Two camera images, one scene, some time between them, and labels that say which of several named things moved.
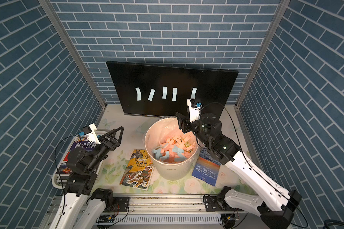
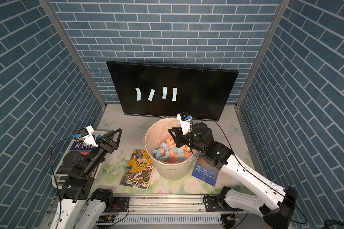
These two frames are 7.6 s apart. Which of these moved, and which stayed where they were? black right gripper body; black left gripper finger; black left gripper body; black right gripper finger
Moved: black right gripper body; black right gripper finger
Stayed: black left gripper finger; black left gripper body
